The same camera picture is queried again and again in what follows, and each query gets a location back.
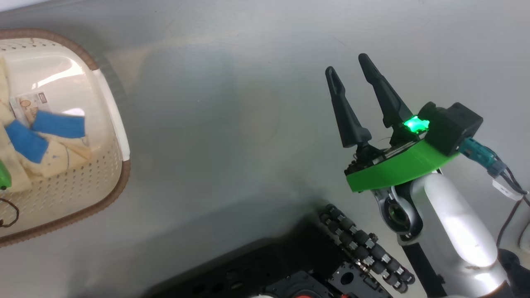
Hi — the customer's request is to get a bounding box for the basket product label sticker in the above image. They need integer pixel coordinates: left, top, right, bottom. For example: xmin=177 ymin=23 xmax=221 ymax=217
xmin=9 ymin=92 xmax=52 ymax=125

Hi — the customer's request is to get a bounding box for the pale yellow bear-print garment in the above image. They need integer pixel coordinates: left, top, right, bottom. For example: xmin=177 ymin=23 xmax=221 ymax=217
xmin=0 ymin=56 xmax=92 ymax=193

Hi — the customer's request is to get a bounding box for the thin black left gripper wire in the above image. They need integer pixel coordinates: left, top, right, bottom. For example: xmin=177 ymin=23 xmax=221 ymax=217
xmin=0 ymin=198 xmax=20 ymax=228

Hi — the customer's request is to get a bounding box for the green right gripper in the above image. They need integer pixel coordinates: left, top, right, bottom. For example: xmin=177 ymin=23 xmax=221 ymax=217
xmin=325 ymin=53 xmax=460 ymax=193

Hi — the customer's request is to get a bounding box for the cream plastic laundry basket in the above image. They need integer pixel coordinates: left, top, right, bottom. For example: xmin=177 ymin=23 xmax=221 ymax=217
xmin=0 ymin=29 xmax=131 ymax=249

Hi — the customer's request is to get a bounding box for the white cable tag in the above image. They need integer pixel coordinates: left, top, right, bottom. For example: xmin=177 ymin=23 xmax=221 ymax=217
xmin=492 ymin=178 xmax=523 ymax=202

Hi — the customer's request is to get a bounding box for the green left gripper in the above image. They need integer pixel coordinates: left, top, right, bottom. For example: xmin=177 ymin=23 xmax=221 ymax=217
xmin=0 ymin=159 xmax=12 ymax=191

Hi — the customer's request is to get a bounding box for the teal plug right camera cable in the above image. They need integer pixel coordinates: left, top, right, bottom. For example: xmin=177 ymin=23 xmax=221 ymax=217
xmin=459 ymin=137 xmax=530 ymax=249

